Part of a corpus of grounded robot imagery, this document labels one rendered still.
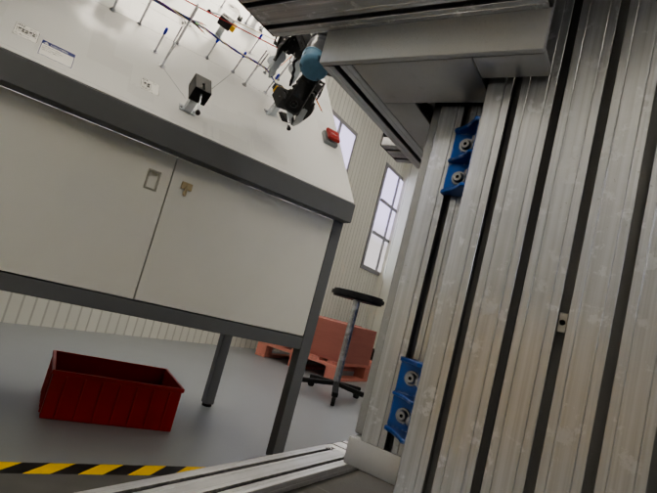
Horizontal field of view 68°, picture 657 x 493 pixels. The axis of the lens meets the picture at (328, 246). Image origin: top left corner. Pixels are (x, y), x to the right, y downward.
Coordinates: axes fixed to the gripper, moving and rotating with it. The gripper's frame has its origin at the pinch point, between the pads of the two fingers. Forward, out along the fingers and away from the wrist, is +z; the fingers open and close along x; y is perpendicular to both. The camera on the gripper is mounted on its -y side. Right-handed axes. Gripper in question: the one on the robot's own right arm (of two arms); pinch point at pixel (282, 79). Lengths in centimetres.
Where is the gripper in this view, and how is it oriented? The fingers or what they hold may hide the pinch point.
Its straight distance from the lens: 168.1
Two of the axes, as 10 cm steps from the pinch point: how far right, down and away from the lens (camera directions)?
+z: -4.2, 8.4, 3.4
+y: -5.5, -5.3, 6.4
